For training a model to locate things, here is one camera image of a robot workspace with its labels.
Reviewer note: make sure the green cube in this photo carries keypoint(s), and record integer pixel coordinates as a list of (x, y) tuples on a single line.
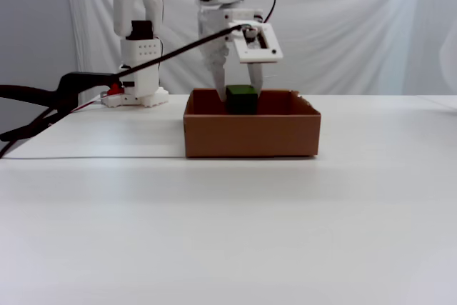
[(242, 101)]

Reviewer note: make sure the black spring clamp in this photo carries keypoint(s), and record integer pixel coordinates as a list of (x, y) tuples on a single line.
[(71, 87)]

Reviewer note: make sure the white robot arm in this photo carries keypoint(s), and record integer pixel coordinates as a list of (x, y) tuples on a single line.
[(139, 51)]

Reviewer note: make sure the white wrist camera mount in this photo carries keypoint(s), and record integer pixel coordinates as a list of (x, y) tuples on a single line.
[(257, 51)]

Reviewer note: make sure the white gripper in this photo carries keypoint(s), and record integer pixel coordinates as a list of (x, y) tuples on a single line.
[(216, 22)]

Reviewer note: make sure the brown cardboard box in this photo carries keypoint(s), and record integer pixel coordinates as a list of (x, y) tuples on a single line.
[(250, 133)]

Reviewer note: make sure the red base connector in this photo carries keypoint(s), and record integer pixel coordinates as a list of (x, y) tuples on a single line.
[(114, 88)]

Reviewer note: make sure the white backdrop cloth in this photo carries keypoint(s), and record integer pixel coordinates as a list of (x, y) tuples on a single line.
[(357, 33)]

